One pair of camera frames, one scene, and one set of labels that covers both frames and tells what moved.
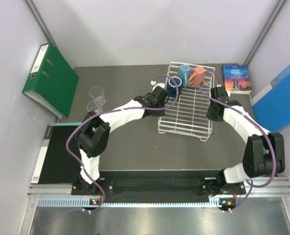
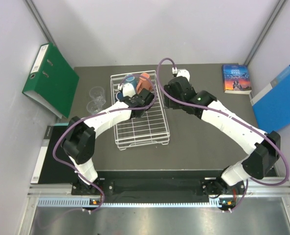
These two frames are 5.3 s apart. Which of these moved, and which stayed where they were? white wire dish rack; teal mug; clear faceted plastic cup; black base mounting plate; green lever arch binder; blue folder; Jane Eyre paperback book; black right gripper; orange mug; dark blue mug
Moved: black right gripper; white wire dish rack; teal mug; orange mug; dark blue mug
Stayed: green lever arch binder; black base mounting plate; Jane Eyre paperback book; blue folder; clear faceted plastic cup
